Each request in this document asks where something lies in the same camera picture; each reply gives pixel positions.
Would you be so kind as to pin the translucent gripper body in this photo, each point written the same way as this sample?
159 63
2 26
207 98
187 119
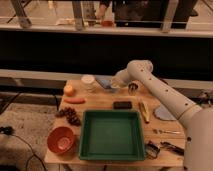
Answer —
117 83

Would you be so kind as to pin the blue sponge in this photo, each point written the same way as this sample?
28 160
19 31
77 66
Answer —
103 83

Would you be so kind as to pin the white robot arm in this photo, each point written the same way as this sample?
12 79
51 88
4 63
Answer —
197 121

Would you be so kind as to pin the small metal cup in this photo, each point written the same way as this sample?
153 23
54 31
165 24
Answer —
132 88

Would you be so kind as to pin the white paper cup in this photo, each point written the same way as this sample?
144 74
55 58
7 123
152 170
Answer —
88 82

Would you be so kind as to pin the black rectangular block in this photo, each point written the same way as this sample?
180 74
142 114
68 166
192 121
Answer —
122 105

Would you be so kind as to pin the yellow toy fruit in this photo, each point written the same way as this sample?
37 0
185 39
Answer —
68 90

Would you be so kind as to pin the toy sausage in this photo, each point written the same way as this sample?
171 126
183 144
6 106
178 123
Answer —
74 100

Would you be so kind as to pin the grey blue cloth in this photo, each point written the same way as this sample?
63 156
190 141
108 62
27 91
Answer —
162 113

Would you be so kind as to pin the green plastic tray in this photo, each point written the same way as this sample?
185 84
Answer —
111 135

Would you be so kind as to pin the toy grape bunch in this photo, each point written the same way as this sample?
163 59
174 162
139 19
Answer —
70 114

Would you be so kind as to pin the metal fork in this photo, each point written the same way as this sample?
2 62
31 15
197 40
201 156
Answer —
164 131

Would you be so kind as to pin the wooden table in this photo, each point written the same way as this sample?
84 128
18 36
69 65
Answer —
103 99

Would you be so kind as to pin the person in background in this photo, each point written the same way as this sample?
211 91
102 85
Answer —
139 13

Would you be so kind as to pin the black binder clip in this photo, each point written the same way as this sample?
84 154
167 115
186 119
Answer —
152 150

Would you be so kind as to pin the red bowl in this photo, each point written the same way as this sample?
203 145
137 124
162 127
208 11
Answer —
60 140

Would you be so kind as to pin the black handled peeler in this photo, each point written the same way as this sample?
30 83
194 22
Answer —
173 148

